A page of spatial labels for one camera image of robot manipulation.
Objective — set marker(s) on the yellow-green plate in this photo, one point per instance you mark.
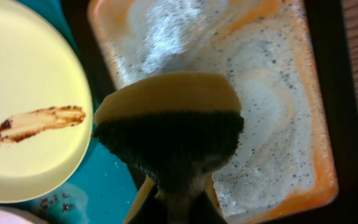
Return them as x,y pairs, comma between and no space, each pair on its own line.
46,111

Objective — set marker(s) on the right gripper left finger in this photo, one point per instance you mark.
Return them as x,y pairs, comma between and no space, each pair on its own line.
146,209

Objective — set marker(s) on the white plate front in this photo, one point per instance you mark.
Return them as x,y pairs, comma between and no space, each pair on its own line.
10,215

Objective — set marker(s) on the green and yellow sponge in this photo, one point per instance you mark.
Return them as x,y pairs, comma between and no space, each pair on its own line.
177,128

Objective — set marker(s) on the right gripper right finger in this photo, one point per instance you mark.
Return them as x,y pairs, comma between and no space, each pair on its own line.
204,209

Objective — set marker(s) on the teal plastic serving tray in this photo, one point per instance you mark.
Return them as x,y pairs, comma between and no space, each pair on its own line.
102,189

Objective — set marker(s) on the black tray with soapy water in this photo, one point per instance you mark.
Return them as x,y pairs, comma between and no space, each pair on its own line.
297,161

